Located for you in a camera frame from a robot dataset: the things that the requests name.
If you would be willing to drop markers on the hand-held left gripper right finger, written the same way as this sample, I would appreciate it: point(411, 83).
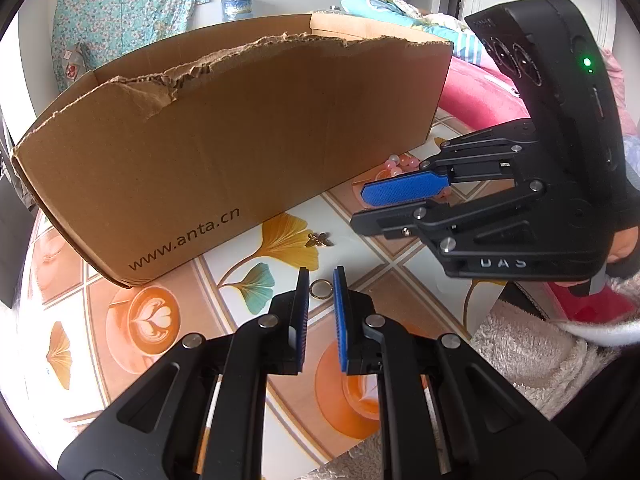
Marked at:
point(341, 320)

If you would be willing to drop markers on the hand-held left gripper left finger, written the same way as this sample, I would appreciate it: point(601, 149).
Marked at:
point(302, 320)

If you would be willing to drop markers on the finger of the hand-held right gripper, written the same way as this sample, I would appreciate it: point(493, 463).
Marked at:
point(400, 190)
point(480, 225)

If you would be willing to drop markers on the gold butterfly charm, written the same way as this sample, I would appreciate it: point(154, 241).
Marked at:
point(320, 240)

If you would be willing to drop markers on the brown cardboard box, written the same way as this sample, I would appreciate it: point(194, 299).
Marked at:
point(200, 135)

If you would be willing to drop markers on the person's right hand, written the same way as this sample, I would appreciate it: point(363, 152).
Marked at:
point(624, 245)

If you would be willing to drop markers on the white fluffy robe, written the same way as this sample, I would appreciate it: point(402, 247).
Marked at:
point(525, 355)

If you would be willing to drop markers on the patterned plastic tablecloth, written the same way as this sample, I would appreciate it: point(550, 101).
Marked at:
point(150, 320)

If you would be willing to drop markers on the light blue pillow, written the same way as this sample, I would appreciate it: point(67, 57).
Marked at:
point(375, 7)

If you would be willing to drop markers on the blue water jug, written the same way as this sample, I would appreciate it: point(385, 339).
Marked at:
point(237, 6)

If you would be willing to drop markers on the turquoise floral hanging cloth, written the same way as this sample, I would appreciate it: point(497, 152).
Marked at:
point(125, 15)

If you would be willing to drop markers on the red flower patterned cushion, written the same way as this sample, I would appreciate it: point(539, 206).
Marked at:
point(74, 62)

